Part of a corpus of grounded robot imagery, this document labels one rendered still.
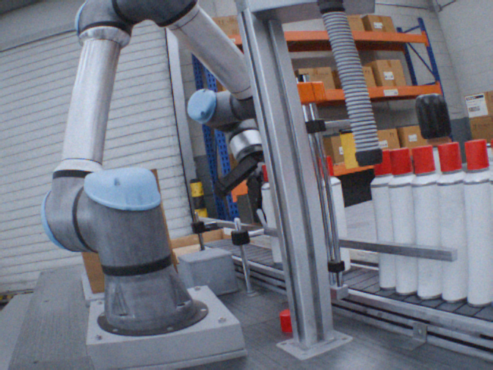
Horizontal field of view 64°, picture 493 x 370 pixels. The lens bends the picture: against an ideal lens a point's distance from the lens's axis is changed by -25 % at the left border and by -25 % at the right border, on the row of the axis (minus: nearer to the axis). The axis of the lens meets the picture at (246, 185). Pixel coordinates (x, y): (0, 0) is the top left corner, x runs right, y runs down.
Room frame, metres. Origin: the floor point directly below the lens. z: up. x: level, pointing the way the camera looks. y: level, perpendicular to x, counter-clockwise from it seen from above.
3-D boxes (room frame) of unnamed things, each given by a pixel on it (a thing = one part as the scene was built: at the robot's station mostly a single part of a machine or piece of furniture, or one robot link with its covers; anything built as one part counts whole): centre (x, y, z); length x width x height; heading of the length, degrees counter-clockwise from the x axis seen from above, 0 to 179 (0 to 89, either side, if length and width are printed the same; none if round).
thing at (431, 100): (0.90, -0.41, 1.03); 0.09 x 0.09 x 0.30
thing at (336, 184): (0.84, -0.13, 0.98); 0.05 x 0.05 x 0.20
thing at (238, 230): (1.01, 0.01, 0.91); 0.07 x 0.03 x 0.16; 111
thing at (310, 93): (0.70, -0.13, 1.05); 0.10 x 0.04 x 0.33; 111
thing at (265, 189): (1.04, -0.05, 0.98); 0.05 x 0.05 x 0.20
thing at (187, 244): (1.66, 0.18, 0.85); 0.30 x 0.26 x 0.04; 21
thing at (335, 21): (0.54, -0.14, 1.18); 0.04 x 0.04 x 0.21
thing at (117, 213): (0.70, 0.19, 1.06); 0.13 x 0.12 x 0.14; 57
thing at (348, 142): (0.72, -0.16, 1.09); 0.03 x 0.01 x 0.06; 111
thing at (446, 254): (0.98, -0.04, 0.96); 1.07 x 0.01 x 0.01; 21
